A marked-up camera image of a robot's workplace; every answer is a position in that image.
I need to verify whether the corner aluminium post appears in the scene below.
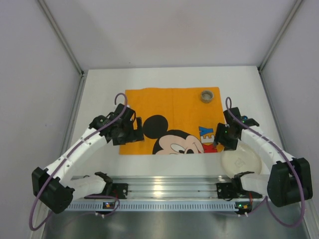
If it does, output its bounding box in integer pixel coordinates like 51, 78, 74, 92
258, 0, 306, 73
37, 0, 85, 75

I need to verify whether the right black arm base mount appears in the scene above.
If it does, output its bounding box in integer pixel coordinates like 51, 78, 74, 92
216, 182, 246, 201

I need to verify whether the small speckled grey cup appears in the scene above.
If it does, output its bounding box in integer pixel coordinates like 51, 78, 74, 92
200, 90, 214, 104

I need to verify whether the right corner aluminium post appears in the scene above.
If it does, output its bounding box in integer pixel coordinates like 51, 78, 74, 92
258, 0, 306, 73

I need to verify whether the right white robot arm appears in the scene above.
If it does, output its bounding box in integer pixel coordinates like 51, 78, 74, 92
214, 107, 313, 207

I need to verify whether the cream ceramic plate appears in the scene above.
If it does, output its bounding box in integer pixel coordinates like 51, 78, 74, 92
221, 141, 262, 178

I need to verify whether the orange Mickey Mouse placemat cloth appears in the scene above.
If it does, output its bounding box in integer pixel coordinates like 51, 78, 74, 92
119, 87, 225, 155

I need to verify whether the slotted grey cable duct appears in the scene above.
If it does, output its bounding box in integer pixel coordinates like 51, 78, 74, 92
67, 200, 251, 212

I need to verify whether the left corner aluminium post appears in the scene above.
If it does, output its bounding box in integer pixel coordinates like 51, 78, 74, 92
37, 0, 85, 75

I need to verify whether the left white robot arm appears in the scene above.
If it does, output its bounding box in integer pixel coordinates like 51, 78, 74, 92
31, 104, 144, 214

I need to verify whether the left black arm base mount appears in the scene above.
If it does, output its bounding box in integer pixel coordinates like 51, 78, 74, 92
84, 183, 129, 200

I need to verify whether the aluminium extrusion rail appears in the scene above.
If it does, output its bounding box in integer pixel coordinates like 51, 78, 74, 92
67, 175, 272, 200

